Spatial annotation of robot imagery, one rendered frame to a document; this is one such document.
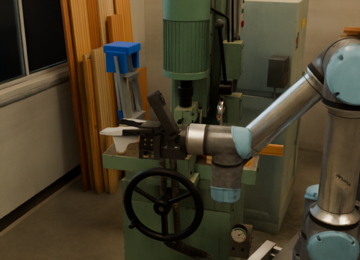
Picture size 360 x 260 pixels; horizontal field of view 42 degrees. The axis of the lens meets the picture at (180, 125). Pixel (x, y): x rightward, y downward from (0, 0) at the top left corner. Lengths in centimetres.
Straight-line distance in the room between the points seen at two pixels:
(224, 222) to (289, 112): 77
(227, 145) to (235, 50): 90
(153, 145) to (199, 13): 71
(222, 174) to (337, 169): 26
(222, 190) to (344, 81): 38
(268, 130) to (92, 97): 217
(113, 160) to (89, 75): 142
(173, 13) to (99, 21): 184
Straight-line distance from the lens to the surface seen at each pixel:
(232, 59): 196
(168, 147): 115
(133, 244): 202
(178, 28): 172
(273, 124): 121
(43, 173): 340
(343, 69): 102
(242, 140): 110
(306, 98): 119
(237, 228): 179
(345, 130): 108
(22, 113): 312
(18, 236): 313
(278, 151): 187
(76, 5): 325
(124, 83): 268
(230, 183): 114
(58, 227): 316
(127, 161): 184
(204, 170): 177
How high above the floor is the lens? 164
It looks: 20 degrees down
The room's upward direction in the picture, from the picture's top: straight up
